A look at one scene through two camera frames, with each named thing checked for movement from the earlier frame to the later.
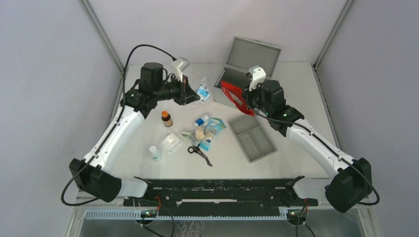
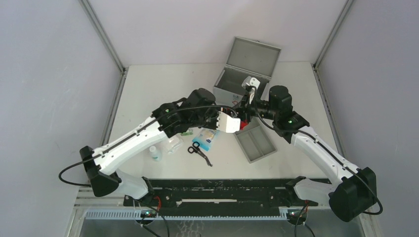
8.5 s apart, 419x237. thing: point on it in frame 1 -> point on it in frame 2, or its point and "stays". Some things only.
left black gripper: [185, 97] -> [215, 111]
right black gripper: [247, 94] -> [244, 110]
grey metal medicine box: [256, 60] stays
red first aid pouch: [234, 93] -> [243, 123]
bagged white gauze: [170, 141] stays
